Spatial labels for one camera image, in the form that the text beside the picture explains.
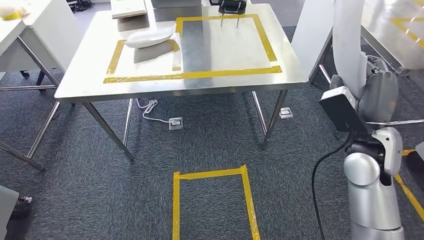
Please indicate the grey metal box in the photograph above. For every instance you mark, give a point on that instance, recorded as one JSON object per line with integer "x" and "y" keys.
{"x": 175, "y": 3}

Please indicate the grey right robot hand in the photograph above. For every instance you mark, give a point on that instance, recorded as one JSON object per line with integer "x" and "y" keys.
{"x": 379, "y": 96}

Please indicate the white table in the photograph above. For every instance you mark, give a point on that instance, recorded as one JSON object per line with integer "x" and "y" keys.
{"x": 311, "y": 39}
{"x": 49, "y": 30}

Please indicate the black device metal prongs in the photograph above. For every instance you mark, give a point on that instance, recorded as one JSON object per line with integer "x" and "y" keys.
{"x": 232, "y": 6}

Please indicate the white curved plastic part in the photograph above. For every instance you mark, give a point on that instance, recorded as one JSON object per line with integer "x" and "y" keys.
{"x": 348, "y": 39}
{"x": 149, "y": 38}

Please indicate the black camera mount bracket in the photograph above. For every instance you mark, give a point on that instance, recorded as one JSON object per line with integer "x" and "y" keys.
{"x": 341, "y": 116}

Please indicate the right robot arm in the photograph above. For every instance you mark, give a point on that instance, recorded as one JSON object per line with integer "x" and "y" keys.
{"x": 371, "y": 205}

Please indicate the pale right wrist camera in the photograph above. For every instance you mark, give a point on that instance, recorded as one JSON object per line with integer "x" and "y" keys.
{"x": 336, "y": 94}

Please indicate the silver floor socket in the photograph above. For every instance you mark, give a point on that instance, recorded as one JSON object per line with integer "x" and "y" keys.
{"x": 286, "y": 113}
{"x": 175, "y": 123}

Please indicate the yellow floor tape strip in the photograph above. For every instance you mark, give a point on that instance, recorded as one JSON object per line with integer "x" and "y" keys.
{"x": 410, "y": 197}

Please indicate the pale flat board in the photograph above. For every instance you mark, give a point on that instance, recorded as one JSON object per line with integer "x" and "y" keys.
{"x": 129, "y": 8}

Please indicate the stainless steel table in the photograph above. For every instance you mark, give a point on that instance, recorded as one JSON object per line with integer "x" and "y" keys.
{"x": 381, "y": 33}

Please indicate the yellow floor tape rectangle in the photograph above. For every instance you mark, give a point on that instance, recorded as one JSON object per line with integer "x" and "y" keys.
{"x": 212, "y": 172}

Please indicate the stainless steel workbench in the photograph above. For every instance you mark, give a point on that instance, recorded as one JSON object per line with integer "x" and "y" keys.
{"x": 82, "y": 76}

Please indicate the pale grey machine housing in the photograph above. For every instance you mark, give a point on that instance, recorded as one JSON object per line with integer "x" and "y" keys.
{"x": 6, "y": 212}

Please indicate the clear bag yellow contents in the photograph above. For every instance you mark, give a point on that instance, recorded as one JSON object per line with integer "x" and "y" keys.
{"x": 11, "y": 11}

